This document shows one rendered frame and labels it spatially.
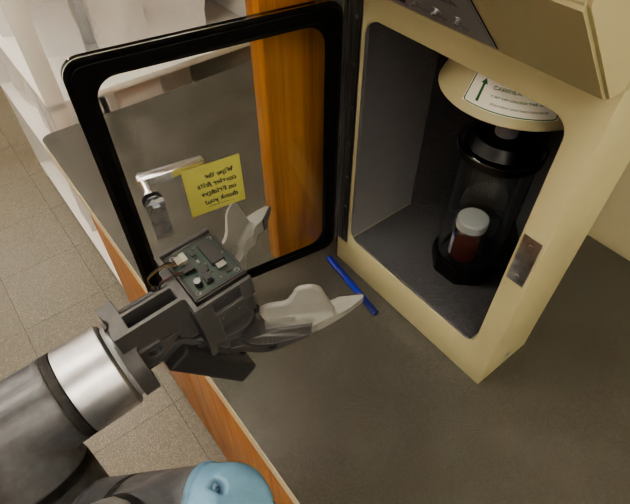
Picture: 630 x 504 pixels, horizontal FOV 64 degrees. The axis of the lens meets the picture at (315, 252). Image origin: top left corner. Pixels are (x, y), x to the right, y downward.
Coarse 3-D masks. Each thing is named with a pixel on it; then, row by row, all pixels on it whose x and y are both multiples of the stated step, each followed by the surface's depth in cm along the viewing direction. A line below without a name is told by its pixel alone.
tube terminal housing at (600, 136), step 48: (384, 0) 53; (432, 48) 51; (480, 48) 47; (528, 96) 45; (576, 96) 42; (624, 96) 39; (576, 144) 44; (624, 144) 47; (576, 192) 46; (576, 240) 58; (384, 288) 82; (528, 288) 57; (432, 336) 77; (480, 336) 67
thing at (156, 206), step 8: (152, 200) 61; (160, 200) 60; (152, 208) 60; (160, 208) 60; (152, 216) 60; (160, 216) 61; (168, 216) 62; (152, 224) 61; (160, 224) 62; (168, 224) 63; (160, 232) 63; (168, 232) 63
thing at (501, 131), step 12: (480, 120) 63; (468, 132) 63; (480, 132) 61; (492, 132) 61; (504, 132) 60; (516, 132) 60; (528, 132) 61; (468, 144) 62; (480, 144) 60; (492, 144) 60; (504, 144) 60; (516, 144) 60; (528, 144) 60; (540, 144) 61; (480, 156) 60; (492, 156) 60; (504, 156) 59; (516, 156) 59; (528, 156) 59
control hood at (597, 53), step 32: (480, 0) 35; (512, 0) 32; (544, 0) 29; (576, 0) 27; (608, 0) 28; (512, 32) 37; (544, 32) 33; (576, 32) 30; (608, 32) 30; (544, 64) 38; (576, 64) 34; (608, 64) 33; (608, 96) 37
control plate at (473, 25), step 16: (432, 0) 41; (448, 0) 39; (464, 0) 36; (432, 16) 45; (448, 16) 42; (464, 16) 40; (480, 16) 38; (464, 32) 43; (480, 32) 41; (496, 48) 42
